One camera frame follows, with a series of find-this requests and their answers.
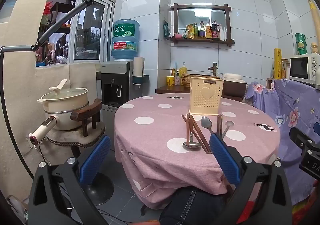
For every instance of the cream perforated utensil holder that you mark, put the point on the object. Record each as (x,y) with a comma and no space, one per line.
(205,100)

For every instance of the white handheld appliance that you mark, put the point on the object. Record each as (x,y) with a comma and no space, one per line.
(43,128)

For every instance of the glass jar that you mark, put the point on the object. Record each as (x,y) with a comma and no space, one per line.
(285,68)

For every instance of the stack of white bowls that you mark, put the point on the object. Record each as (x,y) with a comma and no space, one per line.
(233,77)

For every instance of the blue water bottle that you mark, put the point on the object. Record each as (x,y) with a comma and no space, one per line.
(125,39)

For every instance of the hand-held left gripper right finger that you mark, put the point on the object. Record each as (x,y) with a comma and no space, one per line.
(225,160)

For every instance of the white squeeze bottle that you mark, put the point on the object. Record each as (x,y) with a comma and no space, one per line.
(222,32)

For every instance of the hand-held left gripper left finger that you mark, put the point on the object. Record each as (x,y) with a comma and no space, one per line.
(93,162)

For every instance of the wicker basket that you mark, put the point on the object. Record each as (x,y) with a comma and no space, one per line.
(186,81)

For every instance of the yellow soap dispenser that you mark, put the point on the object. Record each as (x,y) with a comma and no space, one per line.
(183,68)

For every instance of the dark soy sauce bottle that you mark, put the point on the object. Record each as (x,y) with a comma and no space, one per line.
(215,31)

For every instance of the white framed window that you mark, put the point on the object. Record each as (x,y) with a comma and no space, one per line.
(87,29)

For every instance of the round table pink tablecloth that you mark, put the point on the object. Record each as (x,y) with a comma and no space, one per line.
(150,155)

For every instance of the fringed round stool cushion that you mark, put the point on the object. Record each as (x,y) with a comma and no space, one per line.
(72,137)

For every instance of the yellow cup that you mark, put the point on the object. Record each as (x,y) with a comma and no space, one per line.
(170,81)

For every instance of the green canisters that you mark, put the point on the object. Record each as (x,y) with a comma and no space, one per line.
(301,43)

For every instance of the white microwave oven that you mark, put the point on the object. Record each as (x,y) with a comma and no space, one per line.
(303,67)

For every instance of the black floor phone stand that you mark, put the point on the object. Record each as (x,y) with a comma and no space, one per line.
(62,18)

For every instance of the blue toothbrush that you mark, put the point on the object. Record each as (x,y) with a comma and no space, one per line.
(175,67)

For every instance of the pink small container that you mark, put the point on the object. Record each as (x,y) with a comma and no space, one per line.
(178,35)

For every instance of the person's jeans leg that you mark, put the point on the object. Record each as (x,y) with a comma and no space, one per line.
(190,205)

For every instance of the green hanging packet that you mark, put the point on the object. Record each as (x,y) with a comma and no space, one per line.
(166,29)

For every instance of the wooden counter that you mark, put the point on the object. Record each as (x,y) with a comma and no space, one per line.
(170,89)

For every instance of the floral pump bottle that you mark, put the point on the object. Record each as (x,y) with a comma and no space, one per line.
(177,79)

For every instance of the cluttered storage shelf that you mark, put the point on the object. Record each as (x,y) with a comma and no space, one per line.
(58,39)

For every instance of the orange sauce bottle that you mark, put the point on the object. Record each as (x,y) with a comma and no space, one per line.
(208,31)

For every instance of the yellow snack packet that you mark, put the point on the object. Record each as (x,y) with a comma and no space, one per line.
(190,31)

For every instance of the grey water dispenser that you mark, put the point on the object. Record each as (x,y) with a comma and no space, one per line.
(113,82)

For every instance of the brown wooden chopstick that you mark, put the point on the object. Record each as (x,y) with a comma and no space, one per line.
(218,125)
(203,137)
(186,118)
(200,137)
(183,118)

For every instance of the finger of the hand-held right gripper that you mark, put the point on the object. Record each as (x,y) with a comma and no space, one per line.
(301,140)

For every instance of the cream electric pot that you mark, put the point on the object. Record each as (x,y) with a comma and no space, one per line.
(65,105)

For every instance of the yellow roll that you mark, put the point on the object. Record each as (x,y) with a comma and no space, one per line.
(277,63)

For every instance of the purple floral cloth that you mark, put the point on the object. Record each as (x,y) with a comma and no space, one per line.
(287,105)

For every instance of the bronze faucet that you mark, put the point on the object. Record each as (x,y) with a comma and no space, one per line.
(214,68)

